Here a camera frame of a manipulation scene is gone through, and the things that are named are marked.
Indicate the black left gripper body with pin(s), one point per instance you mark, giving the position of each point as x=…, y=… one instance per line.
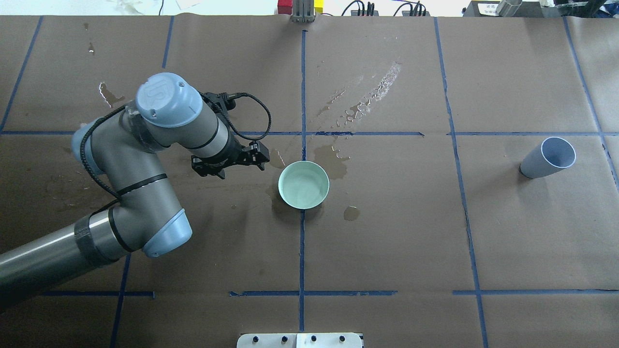
x=234, y=152

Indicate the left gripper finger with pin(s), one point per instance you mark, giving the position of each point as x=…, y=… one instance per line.
x=259, y=163
x=259, y=152

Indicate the mint green bowl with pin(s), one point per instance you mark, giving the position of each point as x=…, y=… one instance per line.
x=303, y=185

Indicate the light blue cup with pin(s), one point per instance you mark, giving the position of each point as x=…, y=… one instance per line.
x=552, y=155

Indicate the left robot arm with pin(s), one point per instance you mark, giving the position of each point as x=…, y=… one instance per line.
x=120, y=153

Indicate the red block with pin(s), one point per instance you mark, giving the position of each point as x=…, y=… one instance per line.
x=284, y=7

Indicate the yellow block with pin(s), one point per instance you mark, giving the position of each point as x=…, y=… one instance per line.
x=319, y=6

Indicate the white mounting plate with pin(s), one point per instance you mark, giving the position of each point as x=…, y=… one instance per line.
x=301, y=340

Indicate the silver metal can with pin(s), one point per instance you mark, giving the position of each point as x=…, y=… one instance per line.
x=508, y=8

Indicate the aluminium frame post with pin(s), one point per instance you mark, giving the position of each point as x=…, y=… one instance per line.
x=303, y=11

